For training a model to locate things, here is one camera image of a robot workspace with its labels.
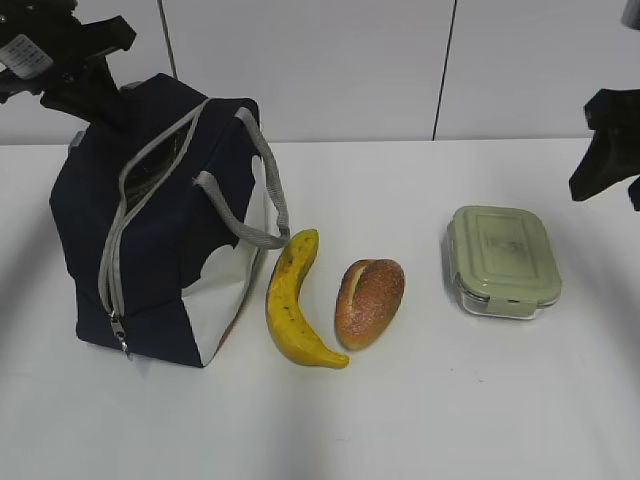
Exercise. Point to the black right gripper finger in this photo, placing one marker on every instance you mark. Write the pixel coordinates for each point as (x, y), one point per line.
(613, 154)

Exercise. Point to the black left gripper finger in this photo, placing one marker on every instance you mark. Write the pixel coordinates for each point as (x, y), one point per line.
(89, 93)

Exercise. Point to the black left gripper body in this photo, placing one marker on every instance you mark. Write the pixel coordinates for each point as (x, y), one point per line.
(44, 45)

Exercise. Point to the green lidded glass container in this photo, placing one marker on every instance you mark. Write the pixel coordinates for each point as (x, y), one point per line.
(502, 263)

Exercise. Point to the navy blue lunch bag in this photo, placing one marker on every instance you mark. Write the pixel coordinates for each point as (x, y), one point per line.
(162, 223)

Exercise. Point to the brown bread roll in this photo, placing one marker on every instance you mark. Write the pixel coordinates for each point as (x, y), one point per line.
(369, 296)

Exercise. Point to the yellow banana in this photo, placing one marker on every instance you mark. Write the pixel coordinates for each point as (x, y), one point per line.
(292, 334)

